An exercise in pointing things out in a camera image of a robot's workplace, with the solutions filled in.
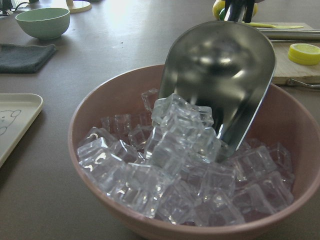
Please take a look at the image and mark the wooden cup stand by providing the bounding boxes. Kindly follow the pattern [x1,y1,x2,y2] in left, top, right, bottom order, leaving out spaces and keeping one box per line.
[66,0,92,14]

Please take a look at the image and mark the clear ice cubes pile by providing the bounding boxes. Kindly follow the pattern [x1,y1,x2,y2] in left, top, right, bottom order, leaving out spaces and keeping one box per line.
[76,89,295,227]

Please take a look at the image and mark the green lime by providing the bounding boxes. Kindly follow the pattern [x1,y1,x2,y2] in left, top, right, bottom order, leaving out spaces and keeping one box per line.
[218,8,226,21]

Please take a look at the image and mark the cream serving tray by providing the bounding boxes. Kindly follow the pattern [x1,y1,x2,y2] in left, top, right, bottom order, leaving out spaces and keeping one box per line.
[0,93,44,165]

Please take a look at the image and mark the metal ice scoop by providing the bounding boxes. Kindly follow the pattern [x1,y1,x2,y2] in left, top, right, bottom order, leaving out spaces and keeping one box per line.
[159,0,276,157]

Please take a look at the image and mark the grey folded cloth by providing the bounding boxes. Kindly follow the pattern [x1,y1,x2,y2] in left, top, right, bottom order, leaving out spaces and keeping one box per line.
[0,43,57,74]

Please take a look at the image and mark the pink bowl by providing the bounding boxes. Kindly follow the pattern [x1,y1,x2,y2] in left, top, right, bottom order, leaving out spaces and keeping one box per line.
[68,65,320,240]

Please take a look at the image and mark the bamboo cutting board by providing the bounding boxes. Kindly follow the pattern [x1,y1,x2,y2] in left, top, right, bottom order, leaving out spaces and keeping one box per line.
[254,22,320,90]

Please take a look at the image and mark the half lemon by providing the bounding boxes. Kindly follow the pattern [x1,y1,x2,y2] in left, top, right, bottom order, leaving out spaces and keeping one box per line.
[288,43,320,66]

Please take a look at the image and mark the green bowl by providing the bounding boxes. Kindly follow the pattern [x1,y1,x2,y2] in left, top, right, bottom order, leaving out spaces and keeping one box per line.
[15,7,70,40]

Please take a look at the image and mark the yellow lemon lower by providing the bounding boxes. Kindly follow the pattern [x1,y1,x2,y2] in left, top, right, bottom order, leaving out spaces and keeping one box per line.
[212,0,225,20]

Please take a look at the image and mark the steel muddler black tip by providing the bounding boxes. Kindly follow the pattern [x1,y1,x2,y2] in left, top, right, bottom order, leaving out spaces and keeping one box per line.
[259,29,320,42]

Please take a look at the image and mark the yellow plastic knife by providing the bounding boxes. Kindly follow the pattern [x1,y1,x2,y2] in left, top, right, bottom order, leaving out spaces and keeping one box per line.
[246,22,304,29]

